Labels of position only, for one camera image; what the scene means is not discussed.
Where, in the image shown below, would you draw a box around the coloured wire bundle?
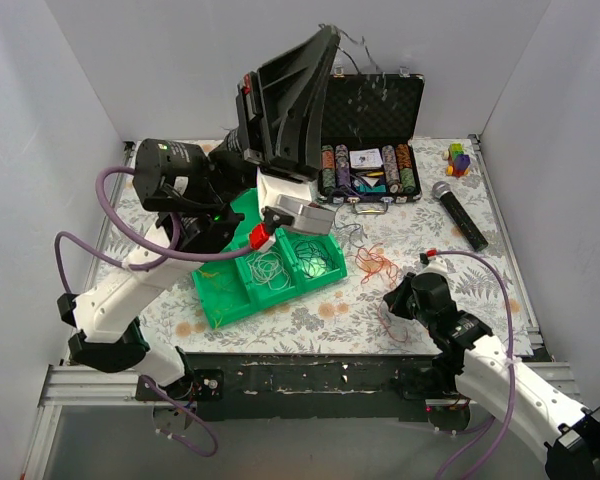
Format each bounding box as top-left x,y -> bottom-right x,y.
353,242 -> 411,344

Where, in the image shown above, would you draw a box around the striped black white wire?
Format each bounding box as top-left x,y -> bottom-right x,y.
318,22 -> 389,141

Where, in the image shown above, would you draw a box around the purple wire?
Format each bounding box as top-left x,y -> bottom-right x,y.
324,182 -> 369,251

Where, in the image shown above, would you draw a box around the yellow wire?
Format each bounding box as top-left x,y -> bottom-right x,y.
194,269 -> 236,326

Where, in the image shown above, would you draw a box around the green compartment tray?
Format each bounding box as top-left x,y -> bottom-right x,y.
190,187 -> 349,329

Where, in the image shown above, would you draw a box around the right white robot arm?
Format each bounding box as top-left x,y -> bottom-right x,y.
383,272 -> 600,479

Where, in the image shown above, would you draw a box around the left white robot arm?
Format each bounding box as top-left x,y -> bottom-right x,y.
57,25 -> 341,400

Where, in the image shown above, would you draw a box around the black poker chip case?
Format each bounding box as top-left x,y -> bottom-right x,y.
317,73 -> 425,212

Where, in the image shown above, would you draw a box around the floral table mat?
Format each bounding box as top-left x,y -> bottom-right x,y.
74,137 -> 536,357

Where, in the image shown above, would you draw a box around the black handheld microphone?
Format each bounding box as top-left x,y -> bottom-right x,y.
432,181 -> 489,252

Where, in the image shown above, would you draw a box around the colourful toy block train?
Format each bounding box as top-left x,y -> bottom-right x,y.
442,143 -> 471,178

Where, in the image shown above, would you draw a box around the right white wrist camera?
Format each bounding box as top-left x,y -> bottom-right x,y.
419,249 -> 448,277

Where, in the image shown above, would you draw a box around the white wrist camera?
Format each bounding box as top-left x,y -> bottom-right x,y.
419,249 -> 448,277
248,170 -> 335,253

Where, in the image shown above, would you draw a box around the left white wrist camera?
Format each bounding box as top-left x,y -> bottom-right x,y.
248,170 -> 335,253

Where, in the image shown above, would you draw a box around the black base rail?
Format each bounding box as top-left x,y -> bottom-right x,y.
167,353 -> 477,430

